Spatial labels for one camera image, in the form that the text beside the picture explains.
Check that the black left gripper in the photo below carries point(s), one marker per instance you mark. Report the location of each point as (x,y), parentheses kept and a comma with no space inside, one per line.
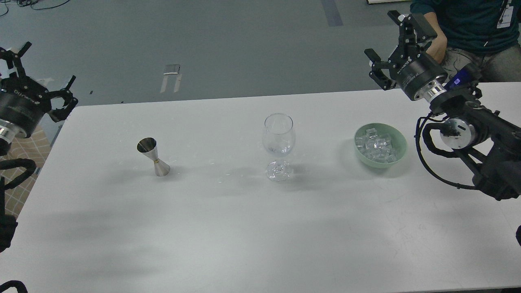
(21,107)

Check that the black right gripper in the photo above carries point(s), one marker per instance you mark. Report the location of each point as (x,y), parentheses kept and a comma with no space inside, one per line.
(409,66)

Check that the steel cocktail jigger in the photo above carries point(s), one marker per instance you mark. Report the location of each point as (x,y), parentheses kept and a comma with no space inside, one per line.
(149,148)

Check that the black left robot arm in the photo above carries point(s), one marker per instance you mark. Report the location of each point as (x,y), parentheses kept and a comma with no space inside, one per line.
(8,222)

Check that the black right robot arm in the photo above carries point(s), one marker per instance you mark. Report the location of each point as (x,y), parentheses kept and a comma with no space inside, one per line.
(458,125)

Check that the clear ice cubes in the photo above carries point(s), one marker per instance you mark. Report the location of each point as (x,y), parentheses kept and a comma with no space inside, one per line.
(377,146)

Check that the clear wine glass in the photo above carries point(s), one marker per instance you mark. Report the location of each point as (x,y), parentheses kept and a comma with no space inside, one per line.
(278,140)

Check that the person's bare hand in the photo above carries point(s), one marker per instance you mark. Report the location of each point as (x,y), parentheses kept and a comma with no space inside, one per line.
(438,46)

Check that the person in teal sweater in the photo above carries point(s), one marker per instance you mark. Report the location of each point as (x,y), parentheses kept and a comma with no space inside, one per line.
(482,32)

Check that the green bowl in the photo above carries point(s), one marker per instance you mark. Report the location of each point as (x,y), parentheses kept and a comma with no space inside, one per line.
(397,136)

